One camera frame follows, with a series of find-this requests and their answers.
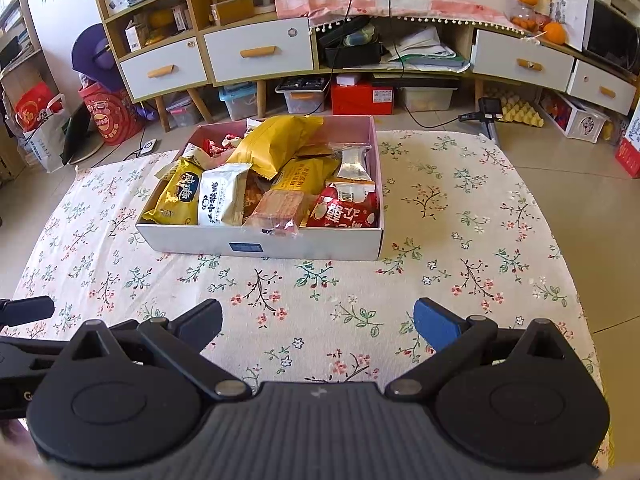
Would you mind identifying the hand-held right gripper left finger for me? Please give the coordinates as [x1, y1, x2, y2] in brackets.
[70, 298, 253, 403]

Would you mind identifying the yellow egg carton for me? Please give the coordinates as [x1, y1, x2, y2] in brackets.
[499, 96, 547, 127]

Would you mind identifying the clear brown cracker packet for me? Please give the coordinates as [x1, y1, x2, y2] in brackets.
[244, 174, 268, 213]

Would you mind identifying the pile of papers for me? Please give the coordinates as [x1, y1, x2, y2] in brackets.
[386, 26, 472, 72]

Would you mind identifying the round wooden stool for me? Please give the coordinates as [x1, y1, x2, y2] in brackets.
[69, 135, 107, 167]

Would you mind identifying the small metallic foil packet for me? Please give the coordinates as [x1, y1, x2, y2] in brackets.
[334, 144, 375, 184]

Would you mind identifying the wooden bookshelf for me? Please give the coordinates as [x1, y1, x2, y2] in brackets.
[0, 0, 48, 181]

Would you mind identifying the white microwave oven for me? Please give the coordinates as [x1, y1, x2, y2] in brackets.
[582, 0, 640, 77]

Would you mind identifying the red gift bag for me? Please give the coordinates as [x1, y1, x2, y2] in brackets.
[14, 82, 58, 133]

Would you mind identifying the black flat board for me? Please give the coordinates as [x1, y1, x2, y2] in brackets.
[61, 101, 95, 166]

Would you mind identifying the red box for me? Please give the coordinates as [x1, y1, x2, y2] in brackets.
[331, 81, 396, 117]

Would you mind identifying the glass jar of oranges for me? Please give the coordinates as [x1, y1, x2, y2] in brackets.
[504, 2, 547, 35]

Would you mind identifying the pink cardboard box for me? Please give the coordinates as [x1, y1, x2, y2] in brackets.
[135, 115, 386, 262]

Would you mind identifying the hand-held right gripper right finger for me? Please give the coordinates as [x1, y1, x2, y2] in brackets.
[384, 297, 571, 402]

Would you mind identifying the black storage box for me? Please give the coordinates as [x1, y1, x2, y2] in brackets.
[324, 15, 387, 68]

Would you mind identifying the red round bucket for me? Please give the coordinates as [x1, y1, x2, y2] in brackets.
[77, 82, 146, 146]

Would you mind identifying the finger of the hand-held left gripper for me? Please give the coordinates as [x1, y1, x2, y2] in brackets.
[0, 335, 77, 385]
[0, 296, 56, 329]

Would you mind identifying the white paper bag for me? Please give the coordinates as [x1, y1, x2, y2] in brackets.
[21, 92, 76, 173]

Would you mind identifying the person's fuzzy beige clothing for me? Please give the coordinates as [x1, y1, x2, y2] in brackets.
[0, 416, 51, 480]

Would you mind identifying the red white carton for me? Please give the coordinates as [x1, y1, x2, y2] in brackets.
[615, 110, 640, 178]

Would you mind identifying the white paper sheet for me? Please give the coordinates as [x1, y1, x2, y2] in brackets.
[549, 0, 597, 52]

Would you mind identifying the pink-edged cracker packet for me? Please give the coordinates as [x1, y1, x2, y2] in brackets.
[241, 189, 315, 237]

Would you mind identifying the wooden low cabinet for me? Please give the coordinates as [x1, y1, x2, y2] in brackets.
[307, 7, 640, 126]

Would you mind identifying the white red-print box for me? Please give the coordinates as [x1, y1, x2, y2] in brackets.
[537, 89, 612, 142]

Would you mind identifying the yellow square pastry packet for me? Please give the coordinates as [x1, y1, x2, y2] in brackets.
[270, 156, 342, 196]

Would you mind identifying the white monkey-print snack packet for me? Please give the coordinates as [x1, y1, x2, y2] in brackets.
[196, 164, 252, 227]

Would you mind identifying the blue-lidded storage box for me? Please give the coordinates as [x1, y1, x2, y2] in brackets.
[219, 84, 259, 122]

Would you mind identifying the white drawer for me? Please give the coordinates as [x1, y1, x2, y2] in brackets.
[566, 59, 640, 117]
[202, 16, 317, 86]
[119, 36, 209, 102]
[470, 28, 577, 94]

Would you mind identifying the pink table runner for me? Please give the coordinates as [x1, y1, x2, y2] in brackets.
[274, 0, 531, 36]

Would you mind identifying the small red white packet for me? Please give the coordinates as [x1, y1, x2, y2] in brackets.
[204, 132, 246, 160]

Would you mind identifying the black-lidded storage box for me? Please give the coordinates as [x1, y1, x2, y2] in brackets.
[275, 76, 332, 115]

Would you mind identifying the large gold snack packet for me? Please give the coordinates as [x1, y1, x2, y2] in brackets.
[226, 115, 327, 182]

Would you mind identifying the red snack packet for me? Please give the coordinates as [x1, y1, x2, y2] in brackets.
[305, 182, 381, 229]

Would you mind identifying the clear storage box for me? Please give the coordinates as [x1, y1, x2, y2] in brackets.
[166, 91, 202, 129]
[399, 86, 459, 114]

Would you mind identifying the floral tablecloth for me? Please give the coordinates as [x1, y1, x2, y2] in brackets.
[10, 130, 608, 461]

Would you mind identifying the small white box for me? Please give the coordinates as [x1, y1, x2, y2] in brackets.
[124, 21, 147, 53]

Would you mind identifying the purple hat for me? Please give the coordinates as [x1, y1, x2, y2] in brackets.
[71, 23, 123, 92]

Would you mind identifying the brown cardboard box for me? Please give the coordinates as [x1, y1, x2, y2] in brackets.
[210, 0, 257, 27]

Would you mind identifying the glossy yellow snack packet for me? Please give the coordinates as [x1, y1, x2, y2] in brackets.
[141, 156, 202, 227]

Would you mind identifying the black device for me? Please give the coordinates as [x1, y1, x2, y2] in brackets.
[459, 96, 504, 124]

